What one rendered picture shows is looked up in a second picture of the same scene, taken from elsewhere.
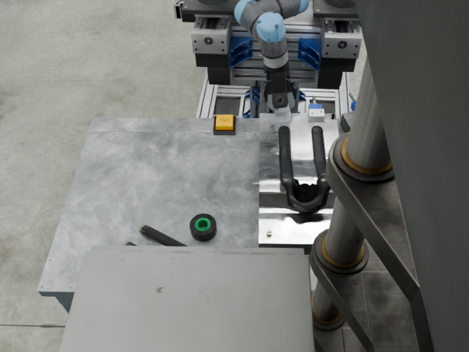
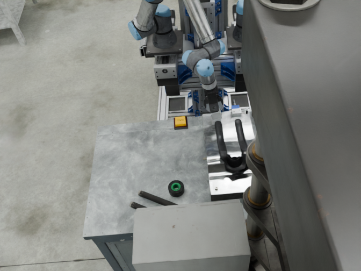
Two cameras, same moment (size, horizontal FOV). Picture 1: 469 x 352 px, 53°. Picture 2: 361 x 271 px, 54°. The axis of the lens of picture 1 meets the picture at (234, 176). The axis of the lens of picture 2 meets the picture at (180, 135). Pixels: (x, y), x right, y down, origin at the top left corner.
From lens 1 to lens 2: 37 cm
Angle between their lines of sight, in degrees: 1
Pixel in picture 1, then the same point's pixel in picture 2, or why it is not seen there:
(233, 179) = (190, 156)
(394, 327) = not seen: hidden behind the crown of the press
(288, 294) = (234, 222)
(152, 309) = (172, 235)
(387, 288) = not seen: hidden behind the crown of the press
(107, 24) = (88, 53)
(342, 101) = not seen: hidden behind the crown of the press
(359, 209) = (263, 178)
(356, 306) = (268, 225)
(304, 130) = (230, 122)
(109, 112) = (98, 114)
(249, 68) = (190, 82)
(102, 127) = (105, 132)
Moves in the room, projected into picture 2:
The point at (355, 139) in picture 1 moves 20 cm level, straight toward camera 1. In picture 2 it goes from (258, 146) to (249, 213)
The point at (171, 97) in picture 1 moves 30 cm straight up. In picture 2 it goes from (137, 100) to (131, 76)
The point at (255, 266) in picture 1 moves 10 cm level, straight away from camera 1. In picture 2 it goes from (217, 210) to (213, 179)
